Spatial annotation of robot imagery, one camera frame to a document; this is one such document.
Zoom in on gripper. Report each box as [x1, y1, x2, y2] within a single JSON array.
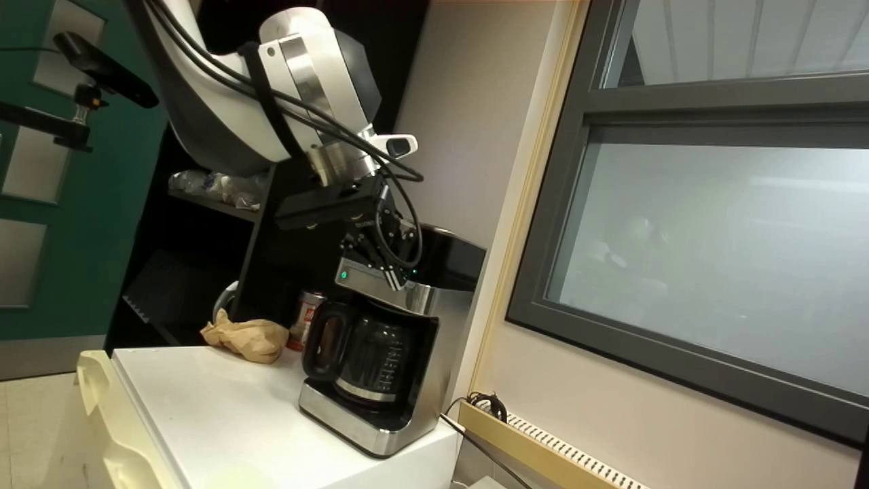
[[339, 174, 420, 292]]

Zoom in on black and steel coffee maker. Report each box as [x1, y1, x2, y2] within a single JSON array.
[[298, 223, 488, 460]]

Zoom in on red and white can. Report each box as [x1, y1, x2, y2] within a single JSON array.
[[287, 290, 328, 352]]

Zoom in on green door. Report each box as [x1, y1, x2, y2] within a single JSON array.
[[0, 0, 171, 342]]

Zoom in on grey framed window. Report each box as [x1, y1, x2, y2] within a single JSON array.
[[505, 0, 869, 450]]

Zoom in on baseboard heater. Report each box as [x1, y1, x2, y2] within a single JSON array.
[[458, 397, 654, 489]]

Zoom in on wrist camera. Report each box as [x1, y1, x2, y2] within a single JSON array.
[[274, 182, 378, 232]]

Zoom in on white mini fridge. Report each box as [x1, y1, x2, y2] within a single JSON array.
[[75, 345, 460, 489]]

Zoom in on black shelf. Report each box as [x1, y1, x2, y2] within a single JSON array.
[[104, 0, 430, 355]]

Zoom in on glass coffee carafe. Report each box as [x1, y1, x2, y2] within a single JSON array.
[[303, 299, 416, 412]]

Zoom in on camera on mount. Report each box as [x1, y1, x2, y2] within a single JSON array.
[[0, 31, 161, 154]]

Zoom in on black cable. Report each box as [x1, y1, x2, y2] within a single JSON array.
[[440, 391, 538, 489]]

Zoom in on heap of clear plastic bags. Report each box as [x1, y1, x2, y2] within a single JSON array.
[[168, 169, 270, 211]]

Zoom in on crumpled brown paper bag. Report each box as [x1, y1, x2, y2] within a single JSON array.
[[200, 308, 291, 365]]

